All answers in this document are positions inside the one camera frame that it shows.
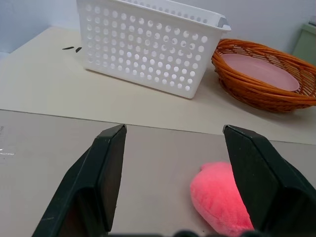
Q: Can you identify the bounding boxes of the pale green cabinet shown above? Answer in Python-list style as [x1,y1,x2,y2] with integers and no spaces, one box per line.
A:
[292,22,316,65]

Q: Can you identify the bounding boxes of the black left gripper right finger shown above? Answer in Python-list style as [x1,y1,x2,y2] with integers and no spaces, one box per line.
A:
[222,124,316,237]

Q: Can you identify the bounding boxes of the white perforated plastic basket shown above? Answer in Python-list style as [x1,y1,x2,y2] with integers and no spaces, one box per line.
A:
[76,0,232,100]

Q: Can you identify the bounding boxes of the pink plastic plate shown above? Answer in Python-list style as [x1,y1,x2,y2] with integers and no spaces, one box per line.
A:
[220,53,301,92]

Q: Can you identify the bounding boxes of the orange wicker basket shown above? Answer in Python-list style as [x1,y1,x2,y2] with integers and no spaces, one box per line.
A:
[211,39,316,113]

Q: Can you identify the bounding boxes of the pink plush toy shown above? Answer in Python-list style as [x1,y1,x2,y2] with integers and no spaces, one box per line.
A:
[190,161,255,237]

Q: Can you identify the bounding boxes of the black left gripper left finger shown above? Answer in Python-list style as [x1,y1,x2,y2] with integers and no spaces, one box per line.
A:
[31,123,128,237]

